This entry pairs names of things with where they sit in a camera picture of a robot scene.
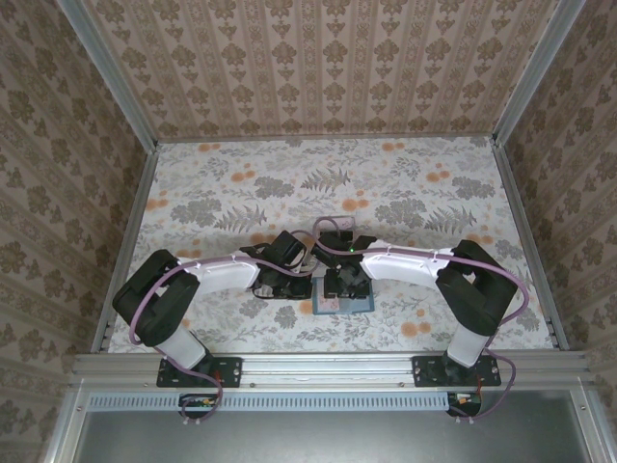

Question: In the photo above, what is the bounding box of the teal leather card holder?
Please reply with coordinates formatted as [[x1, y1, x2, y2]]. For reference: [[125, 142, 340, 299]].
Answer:
[[311, 277, 376, 317]]

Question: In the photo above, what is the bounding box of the floral white tablecloth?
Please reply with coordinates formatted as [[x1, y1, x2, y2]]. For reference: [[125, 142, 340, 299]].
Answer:
[[103, 136, 555, 353]]

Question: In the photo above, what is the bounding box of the grey metal sheet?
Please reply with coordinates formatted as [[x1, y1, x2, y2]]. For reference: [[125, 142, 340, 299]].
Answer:
[[71, 409, 587, 463]]

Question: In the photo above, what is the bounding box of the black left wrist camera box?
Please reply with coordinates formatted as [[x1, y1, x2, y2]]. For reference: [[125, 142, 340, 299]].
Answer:
[[268, 230, 309, 269]]

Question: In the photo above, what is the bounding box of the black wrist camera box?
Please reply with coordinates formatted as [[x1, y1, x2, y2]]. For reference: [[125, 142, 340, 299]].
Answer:
[[268, 230, 309, 269], [319, 231, 357, 254]]

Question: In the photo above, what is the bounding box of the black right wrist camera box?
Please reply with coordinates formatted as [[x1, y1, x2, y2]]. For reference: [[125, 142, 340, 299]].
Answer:
[[319, 231, 357, 254]]

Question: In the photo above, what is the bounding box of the aluminium frame cross rail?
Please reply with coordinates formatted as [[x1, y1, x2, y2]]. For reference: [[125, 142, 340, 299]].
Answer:
[[70, 351, 593, 389]]

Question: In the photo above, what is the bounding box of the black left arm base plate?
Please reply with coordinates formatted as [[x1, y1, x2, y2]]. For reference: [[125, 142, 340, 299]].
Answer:
[[155, 355, 244, 389]]

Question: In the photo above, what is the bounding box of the grey slotted cable duct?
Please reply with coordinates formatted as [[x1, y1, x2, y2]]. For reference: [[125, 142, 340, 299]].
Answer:
[[88, 391, 448, 412]]

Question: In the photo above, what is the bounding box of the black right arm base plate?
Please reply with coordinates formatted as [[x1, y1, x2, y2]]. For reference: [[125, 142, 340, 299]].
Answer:
[[412, 355, 503, 389]]

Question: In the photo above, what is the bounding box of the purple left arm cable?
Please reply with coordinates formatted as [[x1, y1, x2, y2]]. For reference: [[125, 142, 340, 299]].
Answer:
[[128, 230, 319, 428]]

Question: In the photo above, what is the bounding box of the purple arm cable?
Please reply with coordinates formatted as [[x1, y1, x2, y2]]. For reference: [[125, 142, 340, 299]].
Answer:
[[310, 216, 531, 426], [128, 230, 319, 428]]

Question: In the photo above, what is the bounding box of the aluminium table side rail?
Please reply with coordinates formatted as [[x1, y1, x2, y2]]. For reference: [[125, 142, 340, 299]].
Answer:
[[90, 144, 161, 354], [491, 139, 571, 352]]

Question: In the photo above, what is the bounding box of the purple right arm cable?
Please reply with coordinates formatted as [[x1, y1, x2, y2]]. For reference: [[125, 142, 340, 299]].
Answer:
[[310, 216, 531, 426]]

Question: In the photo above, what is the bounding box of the aluminium frame post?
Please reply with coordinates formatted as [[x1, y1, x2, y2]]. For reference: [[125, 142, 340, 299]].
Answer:
[[491, 0, 576, 147], [56, 0, 161, 151]]

